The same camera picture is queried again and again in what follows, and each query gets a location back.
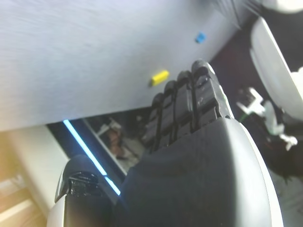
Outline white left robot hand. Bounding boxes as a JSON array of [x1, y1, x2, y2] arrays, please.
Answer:
[[47, 59, 285, 227]]

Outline blue block two holes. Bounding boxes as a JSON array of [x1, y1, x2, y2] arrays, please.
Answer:
[[194, 31, 206, 44]]

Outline yellow rectangular block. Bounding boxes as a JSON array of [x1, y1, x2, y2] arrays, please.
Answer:
[[151, 70, 170, 87]]

